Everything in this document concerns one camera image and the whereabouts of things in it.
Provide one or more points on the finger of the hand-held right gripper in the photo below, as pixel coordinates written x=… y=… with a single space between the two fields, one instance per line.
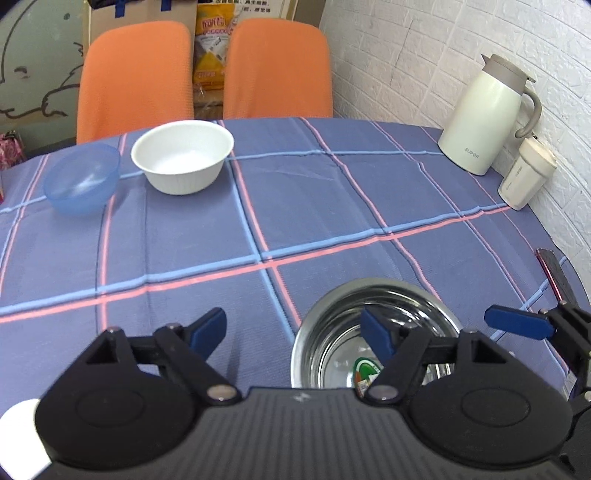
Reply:
x=517 y=321

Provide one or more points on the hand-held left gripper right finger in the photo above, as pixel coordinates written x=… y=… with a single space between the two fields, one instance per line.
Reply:
x=378 y=334

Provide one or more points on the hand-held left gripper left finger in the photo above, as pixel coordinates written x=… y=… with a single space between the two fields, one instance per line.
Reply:
x=207 y=330

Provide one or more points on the stainless steel bowl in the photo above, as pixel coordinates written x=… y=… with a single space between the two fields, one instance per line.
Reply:
x=332 y=339

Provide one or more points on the translucent blue plastic bowl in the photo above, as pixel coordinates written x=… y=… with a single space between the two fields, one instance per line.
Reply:
x=81 y=182

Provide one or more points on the large white plate green floral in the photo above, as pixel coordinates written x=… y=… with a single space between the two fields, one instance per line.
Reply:
x=18 y=429

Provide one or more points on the blue plaid tablecloth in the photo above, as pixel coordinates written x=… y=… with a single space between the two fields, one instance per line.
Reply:
x=323 y=207

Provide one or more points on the cream tumbler cup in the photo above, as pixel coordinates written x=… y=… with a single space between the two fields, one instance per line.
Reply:
x=526 y=177

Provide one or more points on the cream thermos jug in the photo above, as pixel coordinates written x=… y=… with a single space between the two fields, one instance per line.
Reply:
x=482 y=115

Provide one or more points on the orange chair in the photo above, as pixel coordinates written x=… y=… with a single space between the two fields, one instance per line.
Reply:
x=277 y=69
x=136 y=78

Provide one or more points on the pink patterned bag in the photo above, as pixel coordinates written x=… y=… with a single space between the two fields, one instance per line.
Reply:
x=10 y=150

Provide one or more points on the yellow printed bag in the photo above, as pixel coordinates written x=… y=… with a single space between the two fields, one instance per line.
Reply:
x=210 y=50

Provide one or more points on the frosted glass panel cat drawing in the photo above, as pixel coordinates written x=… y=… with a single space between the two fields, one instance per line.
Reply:
x=37 y=60

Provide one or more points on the beige calligraphy sign board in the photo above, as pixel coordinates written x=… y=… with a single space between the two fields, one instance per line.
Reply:
x=295 y=7

